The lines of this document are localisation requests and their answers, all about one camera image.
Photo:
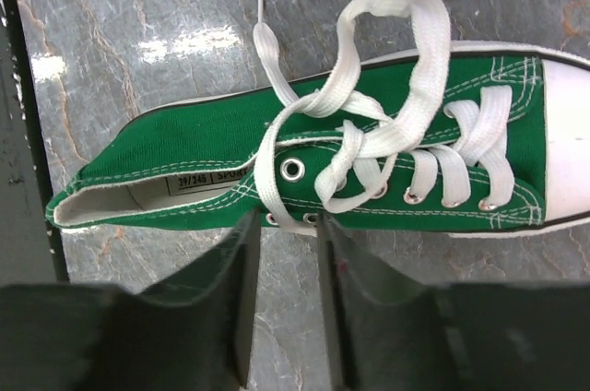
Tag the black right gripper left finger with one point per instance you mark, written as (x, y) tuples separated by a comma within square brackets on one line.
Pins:
[(193, 330)]

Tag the white shoelace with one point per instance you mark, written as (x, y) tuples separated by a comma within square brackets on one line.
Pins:
[(444, 139)]

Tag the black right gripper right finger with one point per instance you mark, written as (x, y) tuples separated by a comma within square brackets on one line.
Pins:
[(386, 331)]

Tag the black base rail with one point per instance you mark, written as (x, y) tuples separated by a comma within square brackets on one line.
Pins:
[(31, 248)]

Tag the green canvas sneaker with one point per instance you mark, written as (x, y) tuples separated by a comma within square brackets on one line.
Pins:
[(189, 165)]

